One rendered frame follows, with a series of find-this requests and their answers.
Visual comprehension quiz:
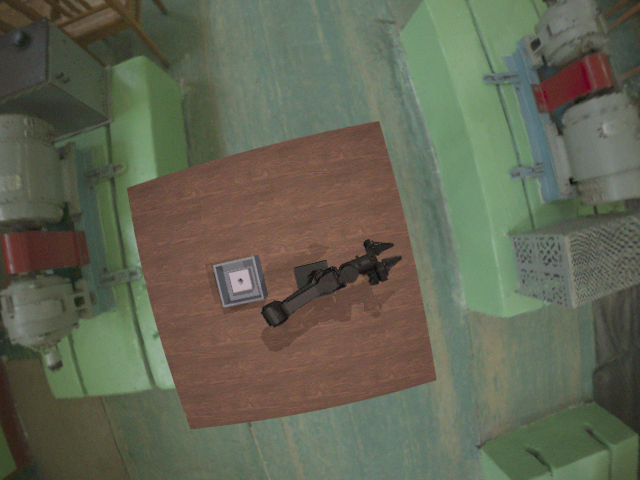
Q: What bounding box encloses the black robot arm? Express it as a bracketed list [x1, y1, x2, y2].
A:
[261, 260, 379, 327]

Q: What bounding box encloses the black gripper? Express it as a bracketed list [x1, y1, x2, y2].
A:
[354, 239, 402, 282]

